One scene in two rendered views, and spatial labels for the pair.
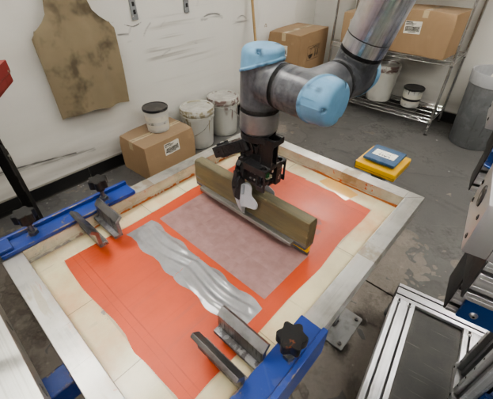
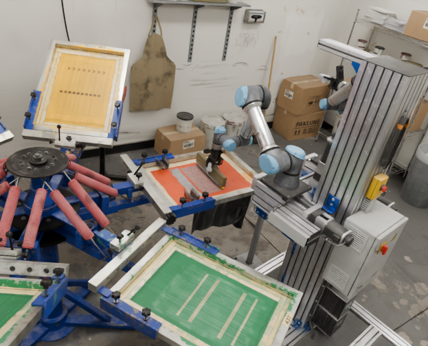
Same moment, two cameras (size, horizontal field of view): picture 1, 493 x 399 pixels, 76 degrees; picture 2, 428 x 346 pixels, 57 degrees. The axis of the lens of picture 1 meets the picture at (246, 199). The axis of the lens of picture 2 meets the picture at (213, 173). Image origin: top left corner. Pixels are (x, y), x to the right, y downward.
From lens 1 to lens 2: 2.07 m
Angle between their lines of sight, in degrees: 10
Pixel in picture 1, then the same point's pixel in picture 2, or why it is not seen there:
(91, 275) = (157, 176)
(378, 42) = (246, 134)
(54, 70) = (136, 84)
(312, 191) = (236, 175)
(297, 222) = (220, 177)
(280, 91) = (220, 140)
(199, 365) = not seen: hidden behind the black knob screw
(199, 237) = (191, 176)
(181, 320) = (181, 191)
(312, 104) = (225, 145)
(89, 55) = (156, 78)
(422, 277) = not seen: hidden behind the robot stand
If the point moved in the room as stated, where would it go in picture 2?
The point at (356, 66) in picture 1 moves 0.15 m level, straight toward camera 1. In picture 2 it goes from (242, 139) to (230, 146)
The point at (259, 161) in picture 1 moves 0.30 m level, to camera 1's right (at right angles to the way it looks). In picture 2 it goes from (215, 156) to (257, 168)
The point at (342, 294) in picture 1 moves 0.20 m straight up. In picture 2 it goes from (224, 197) to (229, 171)
